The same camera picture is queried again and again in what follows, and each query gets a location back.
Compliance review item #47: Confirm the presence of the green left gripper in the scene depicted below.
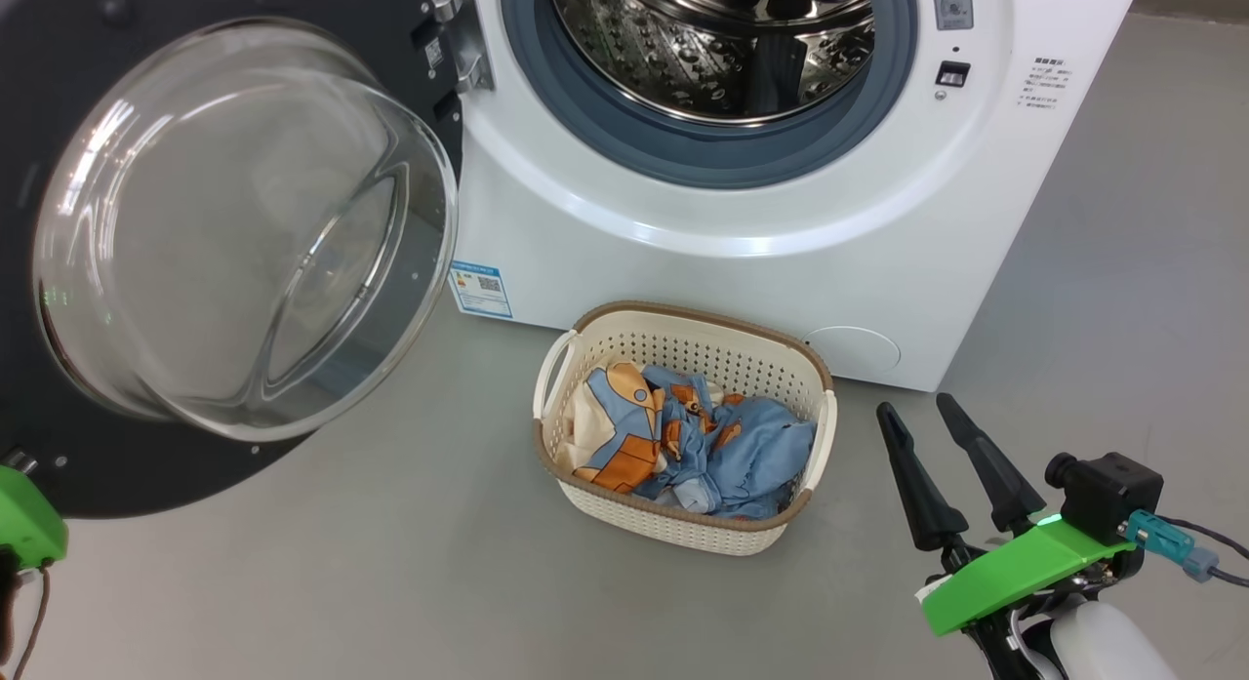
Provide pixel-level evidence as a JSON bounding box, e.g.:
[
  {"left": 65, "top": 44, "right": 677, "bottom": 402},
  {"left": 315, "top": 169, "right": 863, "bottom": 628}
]
[{"left": 0, "top": 463, "right": 69, "bottom": 570}]

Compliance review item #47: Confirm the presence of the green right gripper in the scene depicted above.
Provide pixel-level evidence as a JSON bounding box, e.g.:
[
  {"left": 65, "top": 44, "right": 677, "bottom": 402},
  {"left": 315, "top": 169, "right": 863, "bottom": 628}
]
[{"left": 876, "top": 393, "right": 1138, "bottom": 680}]

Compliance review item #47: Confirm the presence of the black glass washer door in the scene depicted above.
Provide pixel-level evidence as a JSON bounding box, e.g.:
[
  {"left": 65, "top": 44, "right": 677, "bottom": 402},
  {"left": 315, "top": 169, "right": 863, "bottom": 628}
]
[{"left": 0, "top": 0, "right": 469, "bottom": 520}]

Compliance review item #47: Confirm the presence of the blue garment with orange print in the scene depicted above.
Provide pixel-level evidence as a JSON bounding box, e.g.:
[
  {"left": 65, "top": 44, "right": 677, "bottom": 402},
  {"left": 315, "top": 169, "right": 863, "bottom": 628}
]
[{"left": 639, "top": 366, "right": 817, "bottom": 521}]

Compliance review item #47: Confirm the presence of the cream garment with cartoon print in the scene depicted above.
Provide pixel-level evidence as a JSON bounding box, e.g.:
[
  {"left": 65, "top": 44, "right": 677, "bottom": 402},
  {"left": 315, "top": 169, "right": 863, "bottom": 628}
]
[{"left": 569, "top": 360, "right": 684, "bottom": 494}]

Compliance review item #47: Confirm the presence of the white front-load washing machine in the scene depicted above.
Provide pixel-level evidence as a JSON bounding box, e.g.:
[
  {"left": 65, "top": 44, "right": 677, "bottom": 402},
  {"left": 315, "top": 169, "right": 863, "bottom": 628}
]
[{"left": 449, "top": 0, "right": 1145, "bottom": 393}]

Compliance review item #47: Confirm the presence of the stainless steel washer drum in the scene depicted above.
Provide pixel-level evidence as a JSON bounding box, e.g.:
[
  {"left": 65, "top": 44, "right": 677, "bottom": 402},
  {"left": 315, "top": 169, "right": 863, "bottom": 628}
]
[{"left": 546, "top": 0, "right": 876, "bottom": 127}]

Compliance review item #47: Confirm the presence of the metal door hinge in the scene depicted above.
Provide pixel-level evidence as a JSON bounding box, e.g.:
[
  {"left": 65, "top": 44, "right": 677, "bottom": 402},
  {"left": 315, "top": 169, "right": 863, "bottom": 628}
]
[{"left": 429, "top": 0, "right": 494, "bottom": 94}]

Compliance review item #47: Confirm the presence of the round white filter cover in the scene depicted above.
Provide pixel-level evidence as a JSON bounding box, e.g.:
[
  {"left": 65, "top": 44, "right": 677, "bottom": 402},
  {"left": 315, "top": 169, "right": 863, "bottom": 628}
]
[{"left": 805, "top": 326, "right": 902, "bottom": 376}]

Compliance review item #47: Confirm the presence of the cream perforated laundry basket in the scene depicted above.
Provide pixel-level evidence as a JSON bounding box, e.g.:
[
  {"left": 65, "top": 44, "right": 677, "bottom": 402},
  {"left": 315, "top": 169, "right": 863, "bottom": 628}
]
[{"left": 533, "top": 300, "right": 838, "bottom": 557}]

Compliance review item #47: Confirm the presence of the blue energy label sticker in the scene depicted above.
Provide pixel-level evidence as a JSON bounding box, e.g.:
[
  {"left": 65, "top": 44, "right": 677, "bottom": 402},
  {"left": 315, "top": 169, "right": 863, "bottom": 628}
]
[{"left": 449, "top": 260, "right": 514, "bottom": 319}]

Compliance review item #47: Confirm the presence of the thin brown left cable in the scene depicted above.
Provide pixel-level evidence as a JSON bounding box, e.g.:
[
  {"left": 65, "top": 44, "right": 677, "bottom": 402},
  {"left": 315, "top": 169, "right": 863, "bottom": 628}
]
[{"left": 10, "top": 563, "right": 50, "bottom": 680}]

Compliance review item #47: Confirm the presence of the teal right cable connector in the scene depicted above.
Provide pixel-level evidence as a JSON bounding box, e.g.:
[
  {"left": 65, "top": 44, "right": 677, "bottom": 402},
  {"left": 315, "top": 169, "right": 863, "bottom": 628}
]
[{"left": 1122, "top": 510, "right": 1221, "bottom": 583}]

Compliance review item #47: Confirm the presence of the thin black right cable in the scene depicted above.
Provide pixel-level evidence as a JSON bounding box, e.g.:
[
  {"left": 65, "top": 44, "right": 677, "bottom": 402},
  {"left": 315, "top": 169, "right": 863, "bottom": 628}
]
[{"left": 1156, "top": 516, "right": 1249, "bottom": 588}]

